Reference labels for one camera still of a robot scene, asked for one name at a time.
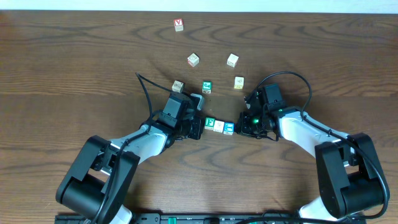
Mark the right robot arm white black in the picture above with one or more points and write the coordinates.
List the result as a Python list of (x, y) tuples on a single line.
[(351, 182)]

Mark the blue E wooden block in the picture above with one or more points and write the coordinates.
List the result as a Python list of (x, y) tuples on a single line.
[(228, 128)]

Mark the plain wooden block upper right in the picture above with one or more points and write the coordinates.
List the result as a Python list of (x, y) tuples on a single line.
[(232, 60)]

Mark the wooden block yellow side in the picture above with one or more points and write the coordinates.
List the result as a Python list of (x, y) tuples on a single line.
[(238, 83)]

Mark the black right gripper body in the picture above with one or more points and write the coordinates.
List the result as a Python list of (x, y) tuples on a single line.
[(255, 125)]

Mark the red V wooden block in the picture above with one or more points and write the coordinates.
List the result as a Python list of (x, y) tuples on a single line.
[(178, 25)]

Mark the wooden block left middle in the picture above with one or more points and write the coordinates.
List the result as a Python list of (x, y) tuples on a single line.
[(178, 86)]

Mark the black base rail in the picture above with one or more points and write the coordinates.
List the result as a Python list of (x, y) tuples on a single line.
[(149, 218)]

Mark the wooden block red side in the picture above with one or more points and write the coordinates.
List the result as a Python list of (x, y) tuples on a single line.
[(193, 60)]

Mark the wooden block green trim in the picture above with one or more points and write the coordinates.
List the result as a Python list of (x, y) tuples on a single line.
[(218, 126)]

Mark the green F wooden block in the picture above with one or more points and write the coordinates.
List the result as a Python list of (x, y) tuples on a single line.
[(209, 123)]

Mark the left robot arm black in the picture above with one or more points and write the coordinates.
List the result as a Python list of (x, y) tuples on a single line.
[(98, 180)]

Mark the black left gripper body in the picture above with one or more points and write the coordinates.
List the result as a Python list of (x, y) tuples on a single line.
[(191, 126)]

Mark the green J wooden block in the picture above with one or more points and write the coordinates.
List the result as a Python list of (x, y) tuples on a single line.
[(206, 87)]

